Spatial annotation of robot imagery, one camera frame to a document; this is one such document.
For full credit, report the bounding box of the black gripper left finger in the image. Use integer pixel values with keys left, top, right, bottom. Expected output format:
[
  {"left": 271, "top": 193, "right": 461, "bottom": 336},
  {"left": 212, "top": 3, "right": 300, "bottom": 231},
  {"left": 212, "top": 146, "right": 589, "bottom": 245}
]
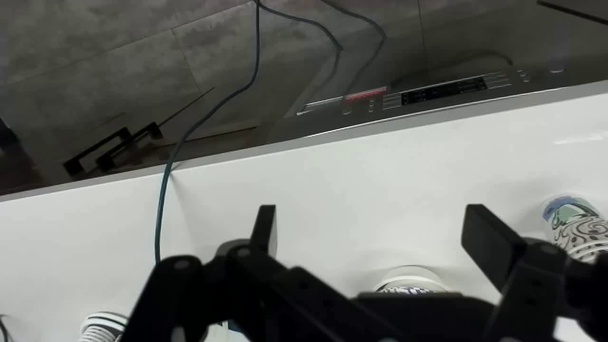
[{"left": 119, "top": 203, "right": 406, "bottom": 342}]

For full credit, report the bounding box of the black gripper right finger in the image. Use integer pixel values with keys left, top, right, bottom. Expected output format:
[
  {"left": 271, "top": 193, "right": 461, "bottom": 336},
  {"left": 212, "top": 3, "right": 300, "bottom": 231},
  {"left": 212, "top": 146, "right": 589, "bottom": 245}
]
[{"left": 459, "top": 203, "right": 608, "bottom": 342}]

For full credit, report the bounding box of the clear plastic cup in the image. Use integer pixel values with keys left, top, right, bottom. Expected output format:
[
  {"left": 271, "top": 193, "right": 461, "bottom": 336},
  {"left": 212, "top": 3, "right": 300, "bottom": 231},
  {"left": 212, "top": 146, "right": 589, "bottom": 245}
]
[{"left": 539, "top": 193, "right": 608, "bottom": 264}]

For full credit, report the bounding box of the white bowl with blue pattern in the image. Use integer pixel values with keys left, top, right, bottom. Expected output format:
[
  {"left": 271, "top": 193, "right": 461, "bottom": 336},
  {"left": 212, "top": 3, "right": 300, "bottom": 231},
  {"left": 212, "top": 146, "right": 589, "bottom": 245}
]
[{"left": 372, "top": 264, "right": 454, "bottom": 298}]

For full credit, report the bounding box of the white striped round object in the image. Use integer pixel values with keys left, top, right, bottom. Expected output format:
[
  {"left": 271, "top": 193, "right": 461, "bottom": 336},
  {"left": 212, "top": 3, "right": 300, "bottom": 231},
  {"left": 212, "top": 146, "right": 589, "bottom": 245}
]
[{"left": 76, "top": 309, "right": 131, "bottom": 342}]

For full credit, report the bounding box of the dark dishwasher with control panel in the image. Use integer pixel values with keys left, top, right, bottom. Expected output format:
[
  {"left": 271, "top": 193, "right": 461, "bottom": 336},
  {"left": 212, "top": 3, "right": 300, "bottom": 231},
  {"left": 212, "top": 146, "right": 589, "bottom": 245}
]
[{"left": 264, "top": 0, "right": 608, "bottom": 138}]

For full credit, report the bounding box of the green power cable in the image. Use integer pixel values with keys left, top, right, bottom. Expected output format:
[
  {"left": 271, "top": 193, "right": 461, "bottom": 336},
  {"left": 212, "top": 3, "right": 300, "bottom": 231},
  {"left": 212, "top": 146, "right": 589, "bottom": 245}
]
[{"left": 152, "top": 0, "right": 264, "bottom": 264}]

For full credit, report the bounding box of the black bracket frame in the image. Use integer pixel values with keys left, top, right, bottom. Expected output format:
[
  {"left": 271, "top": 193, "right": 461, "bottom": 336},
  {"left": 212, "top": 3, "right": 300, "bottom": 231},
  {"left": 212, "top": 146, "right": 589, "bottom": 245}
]
[{"left": 60, "top": 121, "right": 165, "bottom": 180}]

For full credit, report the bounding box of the thin black cable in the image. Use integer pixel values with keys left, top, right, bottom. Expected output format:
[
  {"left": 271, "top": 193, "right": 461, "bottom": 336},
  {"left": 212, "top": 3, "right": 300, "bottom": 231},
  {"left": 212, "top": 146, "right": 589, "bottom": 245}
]
[
  {"left": 323, "top": 0, "right": 387, "bottom": 93},
  {"left": 256, "top": 0, "right": 345, "bottom": 97}
]

